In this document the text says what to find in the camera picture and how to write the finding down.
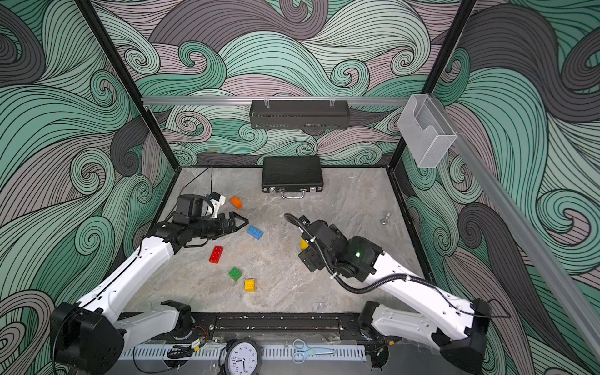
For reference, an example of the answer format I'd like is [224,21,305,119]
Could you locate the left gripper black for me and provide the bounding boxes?
[189,212,248,240]

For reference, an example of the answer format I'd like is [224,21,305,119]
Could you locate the light green square lego brick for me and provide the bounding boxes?
[228,267,242,282]

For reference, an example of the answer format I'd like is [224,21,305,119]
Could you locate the yellow square lego brick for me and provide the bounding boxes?
[244,279,256,293]

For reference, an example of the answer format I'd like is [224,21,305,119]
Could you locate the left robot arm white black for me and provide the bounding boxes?
[50,212,248,374]

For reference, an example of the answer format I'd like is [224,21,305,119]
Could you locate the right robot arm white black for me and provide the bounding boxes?
[284,213,492,374]

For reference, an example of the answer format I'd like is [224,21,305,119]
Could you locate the red long lego brick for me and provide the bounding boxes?
[209,246,223,264]

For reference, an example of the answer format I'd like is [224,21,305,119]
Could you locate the light blue long lego brick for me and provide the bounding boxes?
[247,226,264,240]

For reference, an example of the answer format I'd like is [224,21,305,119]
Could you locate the orange half-round block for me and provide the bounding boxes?
[229,196,243,209]

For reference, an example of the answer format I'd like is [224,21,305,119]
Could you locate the silver metal peg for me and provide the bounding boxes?
[381,212,391,225]

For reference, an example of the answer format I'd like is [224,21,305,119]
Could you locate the black hard case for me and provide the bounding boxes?
[261,156,324,194]

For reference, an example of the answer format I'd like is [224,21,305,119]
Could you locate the light blue scissors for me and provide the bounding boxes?
[292,339,335,364]

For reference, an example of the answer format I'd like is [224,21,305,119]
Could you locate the white analog clock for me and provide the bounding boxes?
[224,339,263,375]

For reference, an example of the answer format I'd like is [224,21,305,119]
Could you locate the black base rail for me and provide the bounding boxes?
[91,311,463,342]

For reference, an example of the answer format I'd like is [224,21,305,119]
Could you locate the white perforated cable strip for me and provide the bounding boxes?
[119,344,367,363]

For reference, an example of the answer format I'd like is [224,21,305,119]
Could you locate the black wall shelf tray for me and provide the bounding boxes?
[249,99,351,131]

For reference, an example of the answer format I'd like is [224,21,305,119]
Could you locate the clear plastic wall holder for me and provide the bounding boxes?
[398,94,457,169]

